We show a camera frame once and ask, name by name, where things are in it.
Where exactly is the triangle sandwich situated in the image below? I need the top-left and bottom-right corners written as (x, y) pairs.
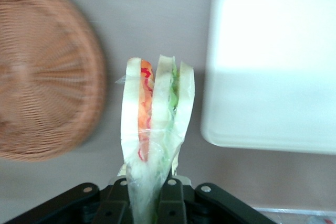
top-left (114, 54), bottom-right (196, 224)

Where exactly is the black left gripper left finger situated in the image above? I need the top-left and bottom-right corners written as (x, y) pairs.
top-left (4, 177), bottom-right (133, 224)

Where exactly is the clear acrylic bottle rack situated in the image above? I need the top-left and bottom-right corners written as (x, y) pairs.
top-left (251, 206), bottom-right (336, 224)

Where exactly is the round brown wicker basket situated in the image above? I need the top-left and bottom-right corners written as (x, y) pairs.
top-left (0, 0), bottom-right (107, 163)

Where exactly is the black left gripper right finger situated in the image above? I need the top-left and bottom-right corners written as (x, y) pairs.
top-left (156, 177), bottom-right (279, 224)

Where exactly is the beige plastic serving tray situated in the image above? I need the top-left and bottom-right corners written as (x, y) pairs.
top-left (200, 0), bottom-right (336, 155)

